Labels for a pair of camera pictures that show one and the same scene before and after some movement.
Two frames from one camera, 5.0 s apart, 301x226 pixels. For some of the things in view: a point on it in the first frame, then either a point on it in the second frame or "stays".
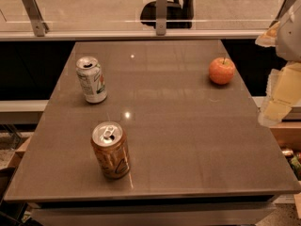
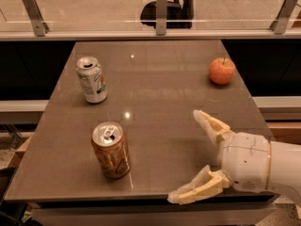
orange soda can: [110, 145] stays
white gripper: [290, 37] → [245, 160]
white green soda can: [91, 79] stays
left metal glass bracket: [39, 25] stays
